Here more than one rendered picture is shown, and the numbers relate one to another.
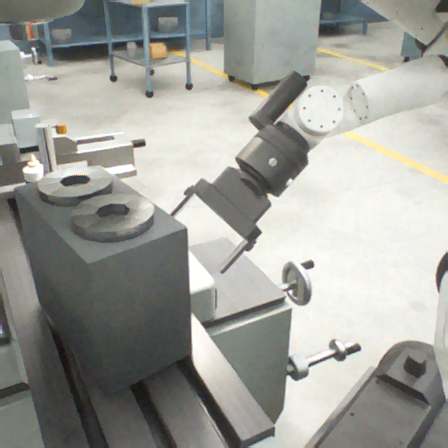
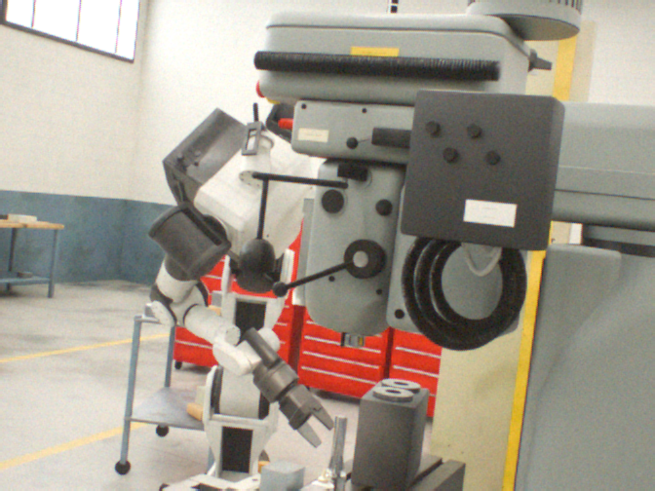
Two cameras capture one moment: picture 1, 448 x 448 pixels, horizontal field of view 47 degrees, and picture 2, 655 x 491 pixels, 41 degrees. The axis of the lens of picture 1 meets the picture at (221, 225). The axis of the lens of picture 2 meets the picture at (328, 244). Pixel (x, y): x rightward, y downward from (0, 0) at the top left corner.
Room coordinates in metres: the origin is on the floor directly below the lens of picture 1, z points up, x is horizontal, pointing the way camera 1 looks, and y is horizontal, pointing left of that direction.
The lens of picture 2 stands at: (1.90, 1.57, 1.56)
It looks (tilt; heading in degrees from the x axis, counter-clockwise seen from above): 3 degrees down; 232
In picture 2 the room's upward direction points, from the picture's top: 7 degrees clockwise
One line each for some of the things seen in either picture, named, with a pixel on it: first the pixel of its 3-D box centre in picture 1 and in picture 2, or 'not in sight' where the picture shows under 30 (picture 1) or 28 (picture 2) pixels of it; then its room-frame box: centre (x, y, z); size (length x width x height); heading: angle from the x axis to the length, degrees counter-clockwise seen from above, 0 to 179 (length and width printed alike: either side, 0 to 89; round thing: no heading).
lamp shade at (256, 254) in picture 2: not in sight; (257, 253); (0.94, 0.13, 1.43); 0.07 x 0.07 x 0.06
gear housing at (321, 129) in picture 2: not in sight; (397, 138); (0.79, 0.33, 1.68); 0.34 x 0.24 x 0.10; 117
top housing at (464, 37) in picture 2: not in sight; (392, 68); (0.80, 0.30, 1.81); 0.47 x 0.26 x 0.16; 117
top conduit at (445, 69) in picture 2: not in sight; (371, 65); (0.92, 0.39, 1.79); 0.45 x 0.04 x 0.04; 117
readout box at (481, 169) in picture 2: not in sight; (481, 169); (0.97, 0.71, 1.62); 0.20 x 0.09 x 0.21; 117
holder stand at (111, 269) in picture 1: (103, 265); (391, 431); (0.54, 0.15, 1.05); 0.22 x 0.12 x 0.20; 37
